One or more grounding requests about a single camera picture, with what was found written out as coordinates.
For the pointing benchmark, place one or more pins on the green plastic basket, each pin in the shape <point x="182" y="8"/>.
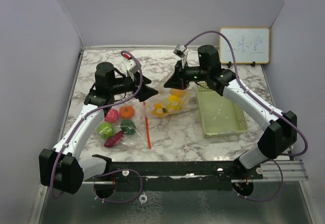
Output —
<point x="219" y="116"/>

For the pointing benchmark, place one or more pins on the orange tangerine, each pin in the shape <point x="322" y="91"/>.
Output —
<point x="126" y="112"/>

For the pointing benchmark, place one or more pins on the clear bag of white discs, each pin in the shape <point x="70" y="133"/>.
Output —
<point x="161" y="97"/>

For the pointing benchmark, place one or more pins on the red apple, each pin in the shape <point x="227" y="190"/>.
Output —
<point x="112" y="116"/>

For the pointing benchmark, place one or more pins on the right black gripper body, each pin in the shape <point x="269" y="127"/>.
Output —
<point x="197" y="73"/>

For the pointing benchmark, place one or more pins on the aluminium frame rail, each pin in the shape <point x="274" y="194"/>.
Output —
<point x="284" y="170"/>

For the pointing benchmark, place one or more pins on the yellow lemon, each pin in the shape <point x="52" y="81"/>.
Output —
<point x="173" y="104"/>

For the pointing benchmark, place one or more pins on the green apple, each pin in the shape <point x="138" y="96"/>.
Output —
<point x="105" y="130"/>

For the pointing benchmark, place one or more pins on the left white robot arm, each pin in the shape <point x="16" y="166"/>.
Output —
<point x="97" y="104"/>

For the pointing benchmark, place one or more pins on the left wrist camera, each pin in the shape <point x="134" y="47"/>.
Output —
<point x="131" y="67"/>

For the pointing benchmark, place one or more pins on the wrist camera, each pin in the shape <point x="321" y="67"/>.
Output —
<point x="182" y="52"/>
<point x="131" y="67"/>

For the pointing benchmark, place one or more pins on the orange bell pepper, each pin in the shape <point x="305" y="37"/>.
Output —
<point x="178" y="92"/>

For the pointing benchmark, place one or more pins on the small whiteboard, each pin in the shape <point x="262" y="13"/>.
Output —
<point x="250" y="44"/>

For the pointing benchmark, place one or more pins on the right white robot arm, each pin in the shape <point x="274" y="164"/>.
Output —
<point x="278" y="127"/>

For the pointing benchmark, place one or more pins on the purple sweet potato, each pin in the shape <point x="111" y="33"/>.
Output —
<point x="113" y="140"/>

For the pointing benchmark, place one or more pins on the clear zip bag orange zipper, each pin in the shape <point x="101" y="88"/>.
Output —
<point x="141" y="138"/>

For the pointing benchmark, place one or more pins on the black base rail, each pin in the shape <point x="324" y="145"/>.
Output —
<point x="176" y="176"/>

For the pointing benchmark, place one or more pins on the yellow mango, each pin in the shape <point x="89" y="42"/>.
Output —
<point x="161" y="110"/>

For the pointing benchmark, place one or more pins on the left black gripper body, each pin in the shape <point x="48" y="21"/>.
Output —
<point x="124" y="85"/>

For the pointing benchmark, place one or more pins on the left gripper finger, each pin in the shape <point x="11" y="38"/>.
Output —
<point x="145" y="80"/>
<point x="145" y="93"/>

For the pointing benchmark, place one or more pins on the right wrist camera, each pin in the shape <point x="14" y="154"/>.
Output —
<point x="182" y="52"/>

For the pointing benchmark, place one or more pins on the dark green lime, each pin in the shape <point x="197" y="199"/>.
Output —
<point x="128" y="127"/>

